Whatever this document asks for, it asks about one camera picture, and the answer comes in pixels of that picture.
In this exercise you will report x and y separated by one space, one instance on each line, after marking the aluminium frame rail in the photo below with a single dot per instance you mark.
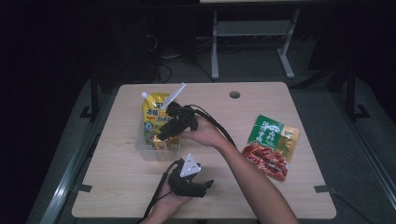
71 174
367 152

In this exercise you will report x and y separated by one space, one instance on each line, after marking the yellow green seasoning pouch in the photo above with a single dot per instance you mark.
151 113

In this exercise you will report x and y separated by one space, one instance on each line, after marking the green red seasoning packet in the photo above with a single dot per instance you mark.
267 133

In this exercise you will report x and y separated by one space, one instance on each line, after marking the clear plastic container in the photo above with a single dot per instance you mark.
155 155

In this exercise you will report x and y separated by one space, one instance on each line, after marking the grey metal bracket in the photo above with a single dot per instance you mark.
325 189
83 188

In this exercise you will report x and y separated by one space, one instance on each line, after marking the person's left hand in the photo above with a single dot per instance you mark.
166 205

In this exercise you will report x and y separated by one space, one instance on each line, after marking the small yellow red box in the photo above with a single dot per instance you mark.
160 144

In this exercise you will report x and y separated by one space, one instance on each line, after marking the person's right hand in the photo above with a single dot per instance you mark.
207 133

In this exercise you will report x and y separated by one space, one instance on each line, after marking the grey metal stand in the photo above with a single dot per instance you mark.
249 28

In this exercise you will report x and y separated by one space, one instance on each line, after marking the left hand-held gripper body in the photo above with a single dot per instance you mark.
183 186

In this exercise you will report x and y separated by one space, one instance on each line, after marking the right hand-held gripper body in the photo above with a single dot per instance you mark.
183 119

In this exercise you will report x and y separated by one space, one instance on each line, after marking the black metal stand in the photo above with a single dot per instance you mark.
351 93

